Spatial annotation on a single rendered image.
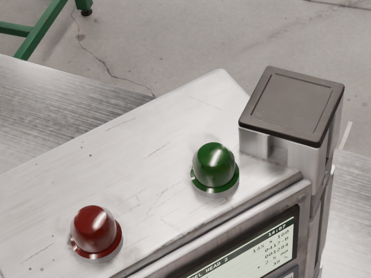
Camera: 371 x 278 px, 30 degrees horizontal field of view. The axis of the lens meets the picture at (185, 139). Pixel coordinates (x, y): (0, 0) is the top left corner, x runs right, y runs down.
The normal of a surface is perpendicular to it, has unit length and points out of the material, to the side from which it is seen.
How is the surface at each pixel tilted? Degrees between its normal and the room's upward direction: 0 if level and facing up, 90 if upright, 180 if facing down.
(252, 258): 90
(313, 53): 0
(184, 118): 0
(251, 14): 0
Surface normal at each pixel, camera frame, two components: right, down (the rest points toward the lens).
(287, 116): -0.09, -0.63
